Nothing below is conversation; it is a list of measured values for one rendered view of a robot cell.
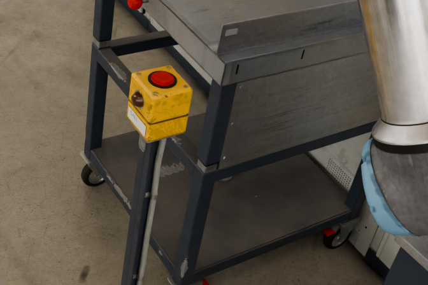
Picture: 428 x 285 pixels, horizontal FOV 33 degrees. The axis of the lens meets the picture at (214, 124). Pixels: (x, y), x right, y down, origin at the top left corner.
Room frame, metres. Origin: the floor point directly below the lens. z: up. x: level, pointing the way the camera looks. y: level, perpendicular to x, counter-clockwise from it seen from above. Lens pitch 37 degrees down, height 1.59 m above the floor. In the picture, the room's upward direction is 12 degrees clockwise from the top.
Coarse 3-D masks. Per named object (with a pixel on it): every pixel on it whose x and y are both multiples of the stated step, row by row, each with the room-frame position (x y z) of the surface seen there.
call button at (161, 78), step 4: (160, 72) 1.01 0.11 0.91; (164, 72) 1.02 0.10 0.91; (152, 76) 1.00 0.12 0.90; (156, 76) 1.00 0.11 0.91; (160, 76) 1.00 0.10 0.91; (164, 76) 1.00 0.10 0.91; (168, 76) 1.01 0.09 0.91; (172, 76) 1.01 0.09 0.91; (152, 80) 0.99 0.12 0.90; (156, 80) 0.99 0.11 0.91; (160, 80) 0.99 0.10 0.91; (164, 80) 0.99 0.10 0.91; (168, 80) 0.99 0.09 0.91; (172, 80) 1.00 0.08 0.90; (160, 84) 0.98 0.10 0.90; (164, 84) 0.99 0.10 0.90; (168, 84) 0.99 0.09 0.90
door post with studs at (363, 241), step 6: (372, 216) 1.61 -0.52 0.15; (372, 222) 1.60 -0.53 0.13; (366, 228) 1.61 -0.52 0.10; (372, 228) 1.60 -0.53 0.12; (366, 234) 1.61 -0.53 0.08; (372, 234) 1.59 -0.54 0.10; (360, 240) 1.61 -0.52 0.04; (366, 240) 1.60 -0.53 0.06; (360, 246) 1.61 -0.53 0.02; (366, 246) 1.59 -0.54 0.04; (360, 252) 1.60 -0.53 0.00
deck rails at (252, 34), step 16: (272, 16) 1.28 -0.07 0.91; (288, 16) 1.31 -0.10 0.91; (304, 16) 1.34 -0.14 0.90; (320, 16) 1.37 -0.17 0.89; (336, 16) 1.40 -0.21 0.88; (352, 16) 1.43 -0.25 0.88; (224, 32) 1.21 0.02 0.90; (240, 32) 1.23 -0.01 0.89; (256, 32) 1.26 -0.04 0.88; (272, 32) 1.29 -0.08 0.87; (288, 32) 1.32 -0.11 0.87; (304, 32) 1.35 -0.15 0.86; (320, 32) 1.37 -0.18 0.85; (224, 48) 1.21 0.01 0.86; (240, 48) 1.24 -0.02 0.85
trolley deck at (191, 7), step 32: (160, 0) 1.38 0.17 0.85; (192, 0) 1.41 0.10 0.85; (224, 0) 1.44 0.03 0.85; (256, 0) 1.47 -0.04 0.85; (288, 0) 1.50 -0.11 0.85; (320, 0) 1.54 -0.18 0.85; (352, 0) 1.57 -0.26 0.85; (192, 32) 1.27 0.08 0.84; (352, 32) 1.41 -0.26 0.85; (224, 64) 1.18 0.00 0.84; (256, 64) 1.23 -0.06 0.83; (288, 64) 1.29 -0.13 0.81
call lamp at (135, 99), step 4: (136, 92) 0.97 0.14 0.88; (140, 92) 0.97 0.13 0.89; (132, 96) 0.97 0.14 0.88; (136, 96) 0.97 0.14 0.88; (140, 96) 0.97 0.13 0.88; (132, 100) 0.97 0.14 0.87; (136, 100) 0.96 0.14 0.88; (140, 100) 0.96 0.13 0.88; (144, 100) 0.96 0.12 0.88; (136, 104) 0.96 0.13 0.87; (140, 104) 0.96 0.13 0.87; (144, 104) 0.96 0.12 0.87; (140, 108) 0.97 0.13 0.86
